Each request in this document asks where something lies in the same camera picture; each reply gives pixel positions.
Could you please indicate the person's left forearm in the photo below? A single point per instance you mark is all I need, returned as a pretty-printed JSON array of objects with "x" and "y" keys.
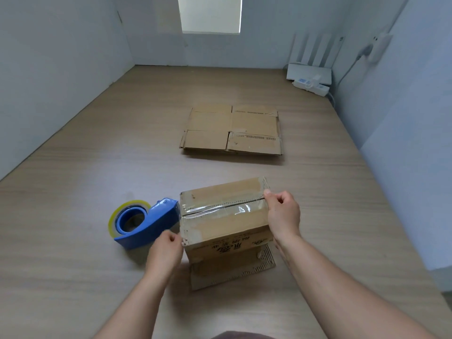
[{"x": 134, "y": 310}]

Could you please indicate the white foam partition board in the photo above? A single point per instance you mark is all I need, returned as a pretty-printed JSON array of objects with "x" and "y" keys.
[{"x": 53, "y": 74}]

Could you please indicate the person's right forearm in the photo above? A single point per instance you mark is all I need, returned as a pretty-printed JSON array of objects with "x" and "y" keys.
[{"x": 346, "y": 293}]

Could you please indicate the plain cardboard box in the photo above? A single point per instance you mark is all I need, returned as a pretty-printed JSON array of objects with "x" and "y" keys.
[{"x": 208, "y": 127}]

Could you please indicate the white router with antennas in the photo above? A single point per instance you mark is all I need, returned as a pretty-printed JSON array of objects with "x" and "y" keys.
[{"x": 307, "y": 72}]

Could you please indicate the clear yellowish tape roll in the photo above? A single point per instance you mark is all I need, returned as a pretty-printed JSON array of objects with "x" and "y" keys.
[{"x": 112, "y": 224}]

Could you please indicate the bright window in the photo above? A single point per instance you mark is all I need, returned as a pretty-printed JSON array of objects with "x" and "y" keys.
[{"x": 210, "y": 14}]

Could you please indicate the person's right hand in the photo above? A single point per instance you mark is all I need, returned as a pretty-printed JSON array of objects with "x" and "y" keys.
[{"x": 284, "y": 218}]

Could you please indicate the blue tape dispenser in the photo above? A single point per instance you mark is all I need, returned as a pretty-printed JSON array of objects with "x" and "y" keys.
[{"x": 159, "y": 222}]

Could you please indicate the person's left hand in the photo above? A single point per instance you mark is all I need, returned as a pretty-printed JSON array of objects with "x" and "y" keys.
[{"x": 164, "y": 255}]

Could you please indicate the white power strip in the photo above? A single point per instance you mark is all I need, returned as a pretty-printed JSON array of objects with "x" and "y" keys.
[{"x": 319, "y": 89}]

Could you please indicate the picture-printed cardboard box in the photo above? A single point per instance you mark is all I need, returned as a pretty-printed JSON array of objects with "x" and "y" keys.
[{"x": 219, "y": 225}]

